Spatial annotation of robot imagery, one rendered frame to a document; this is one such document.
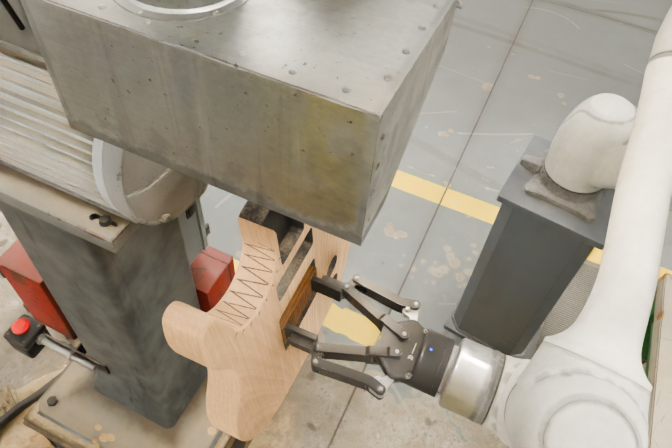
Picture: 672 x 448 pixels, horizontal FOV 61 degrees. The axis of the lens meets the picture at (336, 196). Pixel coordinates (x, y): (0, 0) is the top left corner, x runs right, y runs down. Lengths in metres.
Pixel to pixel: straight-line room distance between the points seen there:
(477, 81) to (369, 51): 2.62
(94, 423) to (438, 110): 1.96
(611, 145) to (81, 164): 1.09
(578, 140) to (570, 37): 2.19
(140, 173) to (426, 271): 1.60
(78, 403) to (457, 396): 1.14
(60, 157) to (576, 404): 0.60
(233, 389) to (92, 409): 0.98
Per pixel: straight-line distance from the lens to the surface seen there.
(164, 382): 1.45
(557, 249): 1.58
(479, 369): 0.72
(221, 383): 0.71
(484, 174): 2.55
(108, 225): 0.86
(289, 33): 0.44
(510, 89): 3.04
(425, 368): 0.72
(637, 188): 0.74
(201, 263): 1.41
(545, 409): 0.54
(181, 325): 0.54
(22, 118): 0.78
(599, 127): 1.39
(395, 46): 0.43
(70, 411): 1.67
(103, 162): 0.69
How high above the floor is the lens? 1.77
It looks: 49 degrees down
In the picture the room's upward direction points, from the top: 5 degrees clockwise
